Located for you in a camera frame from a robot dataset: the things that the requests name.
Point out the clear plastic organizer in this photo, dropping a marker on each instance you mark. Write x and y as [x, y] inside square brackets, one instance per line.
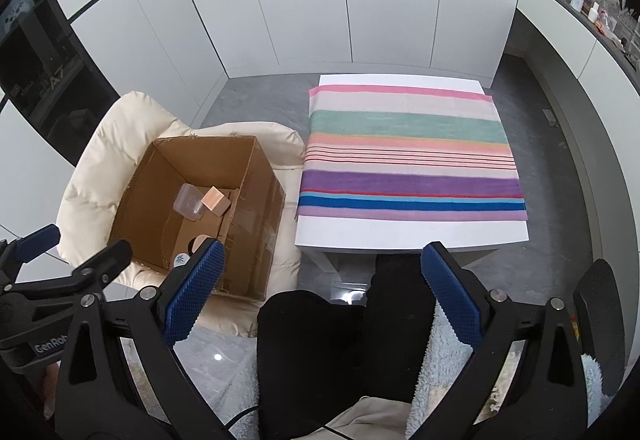
[622, 27]

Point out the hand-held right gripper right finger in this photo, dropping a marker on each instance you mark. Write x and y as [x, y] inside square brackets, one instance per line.
[452, 290]

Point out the beige makeup puff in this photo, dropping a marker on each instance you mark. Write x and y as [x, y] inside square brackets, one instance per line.
[200, 242]

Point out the striped cloth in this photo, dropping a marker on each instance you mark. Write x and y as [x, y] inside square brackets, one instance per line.
[400, 180]

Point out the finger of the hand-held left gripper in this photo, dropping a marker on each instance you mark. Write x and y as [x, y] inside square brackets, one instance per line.
[37, 237]
[100, 265]

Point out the dark glass cabinet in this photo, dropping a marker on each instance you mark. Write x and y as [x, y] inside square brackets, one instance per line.
[40, 70]

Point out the white table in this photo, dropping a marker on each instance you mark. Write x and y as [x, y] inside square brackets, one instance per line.
[400, 235]

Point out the white floor socket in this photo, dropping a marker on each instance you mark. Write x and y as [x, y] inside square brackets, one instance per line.
[551, 117]

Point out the person's black pants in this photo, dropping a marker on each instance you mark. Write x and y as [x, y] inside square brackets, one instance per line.
[325, 345]

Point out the cardboard box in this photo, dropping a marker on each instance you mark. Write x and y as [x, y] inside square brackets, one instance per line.
[250, 230]

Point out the beige cloth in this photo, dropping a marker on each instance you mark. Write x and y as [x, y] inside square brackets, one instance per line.
[370, 420]

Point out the round white tin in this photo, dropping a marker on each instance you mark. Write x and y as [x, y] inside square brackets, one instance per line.
[180, 261]

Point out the clear plastic container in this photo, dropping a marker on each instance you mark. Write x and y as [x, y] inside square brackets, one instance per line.
[186, 200]

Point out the cream padded chair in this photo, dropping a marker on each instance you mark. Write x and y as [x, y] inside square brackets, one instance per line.
[100, 145]

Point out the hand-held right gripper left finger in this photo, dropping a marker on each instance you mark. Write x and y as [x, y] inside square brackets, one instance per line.
[195, 290]

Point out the pink square box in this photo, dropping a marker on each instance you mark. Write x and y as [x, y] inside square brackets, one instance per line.
[215, 200]

